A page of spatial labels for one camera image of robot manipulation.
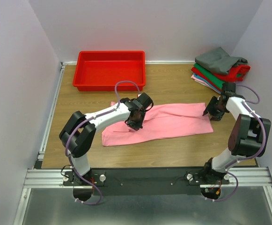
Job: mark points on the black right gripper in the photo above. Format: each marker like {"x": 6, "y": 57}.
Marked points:
{"x": 210, "y": 109}

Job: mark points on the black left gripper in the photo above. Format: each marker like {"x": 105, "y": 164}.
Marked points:
{"x": 137, "y": 126}

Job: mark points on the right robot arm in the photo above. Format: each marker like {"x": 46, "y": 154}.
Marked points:
{"x": 248, "y": 138}

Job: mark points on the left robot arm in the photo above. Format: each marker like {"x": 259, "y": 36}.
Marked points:
{"x": 79, "y": 131}

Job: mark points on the blue folded t shirt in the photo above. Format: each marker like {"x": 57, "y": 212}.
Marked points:
{"x": 203, "y": 80}

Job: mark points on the light pink folded t shirt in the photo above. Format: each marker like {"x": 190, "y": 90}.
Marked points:
{"x": 201, "y": 80}

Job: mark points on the green folded t shirt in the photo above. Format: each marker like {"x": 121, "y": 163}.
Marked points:
{"x": 214, "y": 80}

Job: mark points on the red folded t shirt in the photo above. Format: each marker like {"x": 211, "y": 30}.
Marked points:
{"x": 241, "y": 69}

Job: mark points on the grey folded t shirt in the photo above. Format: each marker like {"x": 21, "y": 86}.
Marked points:
{"x": 219, "y": 61}

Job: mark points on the red plastic tray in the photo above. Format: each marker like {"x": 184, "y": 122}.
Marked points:
{"x": 102, "y": 70}

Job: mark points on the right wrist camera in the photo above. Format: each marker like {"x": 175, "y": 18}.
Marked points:
{"x": 228, "y": 87}

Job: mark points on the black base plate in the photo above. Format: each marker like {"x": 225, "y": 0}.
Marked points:
{"x": 152, "y": 181}

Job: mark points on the aluminium frame rail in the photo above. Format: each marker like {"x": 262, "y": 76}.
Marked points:
{"x": 246, "y": 177}

